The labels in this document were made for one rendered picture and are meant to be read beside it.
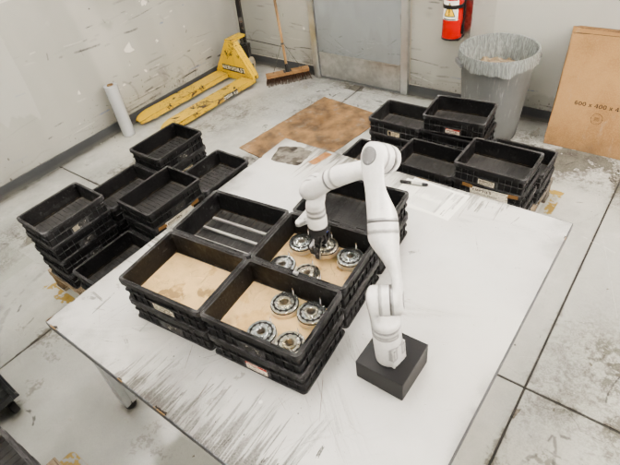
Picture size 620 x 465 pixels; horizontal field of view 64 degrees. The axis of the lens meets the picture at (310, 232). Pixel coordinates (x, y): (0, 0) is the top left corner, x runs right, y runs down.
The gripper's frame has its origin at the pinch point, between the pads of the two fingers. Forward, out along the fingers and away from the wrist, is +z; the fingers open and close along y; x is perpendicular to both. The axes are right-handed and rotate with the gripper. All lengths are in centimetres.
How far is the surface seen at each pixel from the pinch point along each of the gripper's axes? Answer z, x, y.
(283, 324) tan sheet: 4.3, -3.5, -33.5
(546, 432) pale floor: 87, -95, 17
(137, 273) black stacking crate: -2, 58, -42
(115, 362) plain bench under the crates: 17, 51, -68
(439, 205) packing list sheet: 17, -25, 65
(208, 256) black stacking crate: 0.0, 40.0, -20.5
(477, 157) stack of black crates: 38, -22, 142
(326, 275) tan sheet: 4.3, -5.5, -6.8
